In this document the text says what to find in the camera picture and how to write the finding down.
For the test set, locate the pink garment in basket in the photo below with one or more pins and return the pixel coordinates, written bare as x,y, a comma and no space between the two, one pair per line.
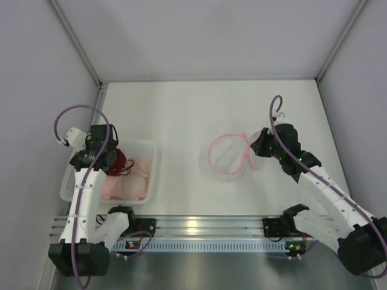
132,187

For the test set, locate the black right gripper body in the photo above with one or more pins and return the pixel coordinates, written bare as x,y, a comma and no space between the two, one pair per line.
265,144

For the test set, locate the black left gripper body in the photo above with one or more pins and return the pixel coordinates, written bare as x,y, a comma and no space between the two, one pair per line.
109,157

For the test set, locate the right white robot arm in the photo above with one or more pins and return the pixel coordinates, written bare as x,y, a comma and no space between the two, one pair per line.
356,236

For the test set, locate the right aluminium frame post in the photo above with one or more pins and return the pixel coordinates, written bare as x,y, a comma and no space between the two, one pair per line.
344,34

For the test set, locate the aluminium mounting rail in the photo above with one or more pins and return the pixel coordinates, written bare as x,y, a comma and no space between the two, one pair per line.
175,227

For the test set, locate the red bra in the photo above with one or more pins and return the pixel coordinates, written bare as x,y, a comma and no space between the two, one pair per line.
121,166

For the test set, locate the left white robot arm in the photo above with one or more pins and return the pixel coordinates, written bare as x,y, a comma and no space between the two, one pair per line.
83,249

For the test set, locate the aluminium frame post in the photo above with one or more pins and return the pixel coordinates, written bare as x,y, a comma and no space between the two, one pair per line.
344,34
59,13

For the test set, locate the white mesh laundry bag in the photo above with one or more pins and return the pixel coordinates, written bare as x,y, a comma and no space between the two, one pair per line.
228,157

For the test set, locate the left aluminium frame post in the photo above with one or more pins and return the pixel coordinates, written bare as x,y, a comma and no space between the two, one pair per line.
59,13

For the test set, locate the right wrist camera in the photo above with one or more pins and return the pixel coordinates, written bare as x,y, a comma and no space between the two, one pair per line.
279,118

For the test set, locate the white plastic laundry basket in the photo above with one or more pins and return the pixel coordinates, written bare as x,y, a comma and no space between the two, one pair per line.
137,149

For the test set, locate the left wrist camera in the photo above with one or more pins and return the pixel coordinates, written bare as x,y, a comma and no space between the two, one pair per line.
74,138

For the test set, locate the white slotted cable duct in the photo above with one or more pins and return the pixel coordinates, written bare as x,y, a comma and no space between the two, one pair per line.
209,246

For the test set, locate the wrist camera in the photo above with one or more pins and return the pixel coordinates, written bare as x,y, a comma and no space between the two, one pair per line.
74,138
279,118

